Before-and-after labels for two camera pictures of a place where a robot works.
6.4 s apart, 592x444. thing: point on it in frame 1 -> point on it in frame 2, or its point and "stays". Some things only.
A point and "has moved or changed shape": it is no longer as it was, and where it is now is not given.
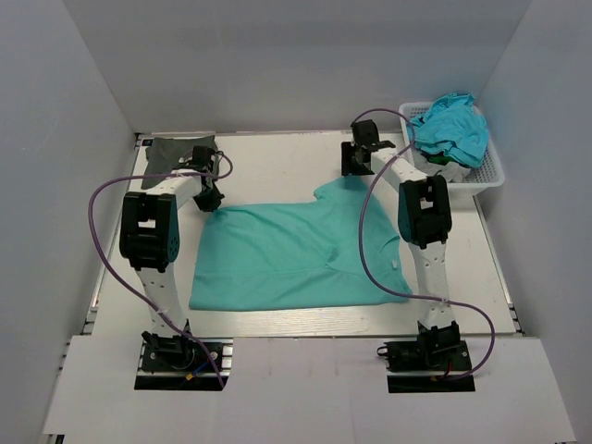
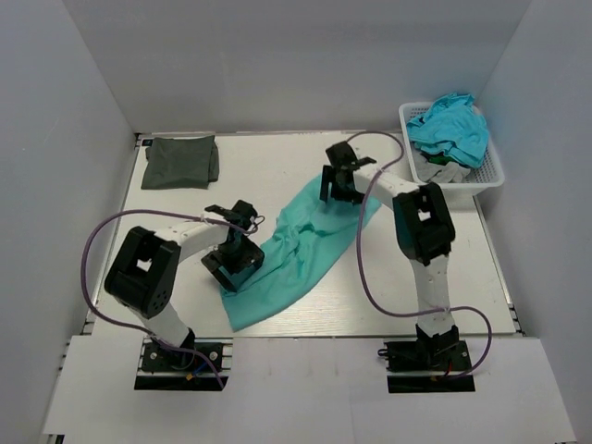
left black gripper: x=214 y=203 -> x=252 y=255
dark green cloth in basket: x=440 y=160 stays
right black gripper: x=346 y=149 -> x=327 y=177
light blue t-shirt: x=453 y=124 stays
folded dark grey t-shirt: x=163 y=154 stays
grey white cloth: x=453 y=172 stays
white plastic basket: x=487 y=178 stays
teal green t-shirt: x=299 y=254 has moved or changed shape
